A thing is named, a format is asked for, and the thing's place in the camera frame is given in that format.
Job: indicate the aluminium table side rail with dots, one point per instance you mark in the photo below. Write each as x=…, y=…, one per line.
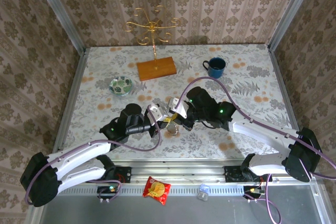
x=284, y=90
x=70, y=103

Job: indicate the grey metal sheet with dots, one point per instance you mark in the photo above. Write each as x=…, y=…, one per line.
x=210, y=211

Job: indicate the dark blue mug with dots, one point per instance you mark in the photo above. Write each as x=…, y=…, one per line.
x=215, y=70

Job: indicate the aluminium frame post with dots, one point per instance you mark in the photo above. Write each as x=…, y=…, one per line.
x=291, y=16
x=60, y=16

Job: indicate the floral tablecloth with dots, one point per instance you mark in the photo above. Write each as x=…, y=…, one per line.
x=183, y=150

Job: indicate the red snack packet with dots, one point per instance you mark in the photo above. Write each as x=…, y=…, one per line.
x=156, y=190

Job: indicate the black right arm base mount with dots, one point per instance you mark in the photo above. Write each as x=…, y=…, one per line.
x=231, y=174

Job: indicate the black connector board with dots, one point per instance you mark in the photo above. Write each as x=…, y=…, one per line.
x=249, y=190
x=105, y=190

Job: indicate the green leaf pattern bowl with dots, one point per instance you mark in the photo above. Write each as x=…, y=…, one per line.
x=120, y=85

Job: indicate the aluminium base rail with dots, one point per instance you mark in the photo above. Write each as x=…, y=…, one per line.
x=183, y=171

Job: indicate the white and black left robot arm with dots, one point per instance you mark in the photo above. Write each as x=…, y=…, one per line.
x=78, y=153

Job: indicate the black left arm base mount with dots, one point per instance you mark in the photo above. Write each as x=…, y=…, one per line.
x=126, y=174

